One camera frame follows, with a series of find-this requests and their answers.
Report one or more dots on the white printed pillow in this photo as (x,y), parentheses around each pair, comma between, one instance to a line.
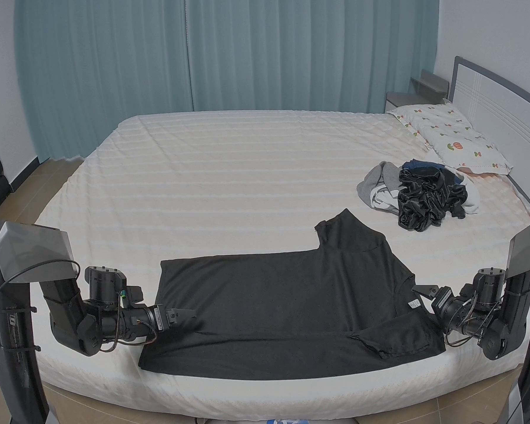
(450,135)

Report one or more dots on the bed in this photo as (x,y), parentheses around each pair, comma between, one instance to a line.
(247,170)

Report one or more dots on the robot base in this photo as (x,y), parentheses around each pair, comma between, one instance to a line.
(287,421)

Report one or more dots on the blue-green curtain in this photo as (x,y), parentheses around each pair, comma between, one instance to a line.
(106,60)
(313,38)

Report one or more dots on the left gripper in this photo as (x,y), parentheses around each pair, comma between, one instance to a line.
(152,320)

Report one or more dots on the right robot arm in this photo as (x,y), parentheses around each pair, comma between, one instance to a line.
(519,289)

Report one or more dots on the black T-shirt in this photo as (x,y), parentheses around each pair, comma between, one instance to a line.
(282,303)

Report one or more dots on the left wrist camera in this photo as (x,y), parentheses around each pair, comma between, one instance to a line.
(134,294)

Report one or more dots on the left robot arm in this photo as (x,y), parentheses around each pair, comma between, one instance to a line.
(66,316)

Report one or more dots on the grey bedside table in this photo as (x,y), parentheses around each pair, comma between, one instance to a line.
(433,82)

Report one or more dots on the pile of clothes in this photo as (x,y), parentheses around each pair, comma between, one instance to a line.
(424,201)

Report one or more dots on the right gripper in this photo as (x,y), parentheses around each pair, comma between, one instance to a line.
(450,309)

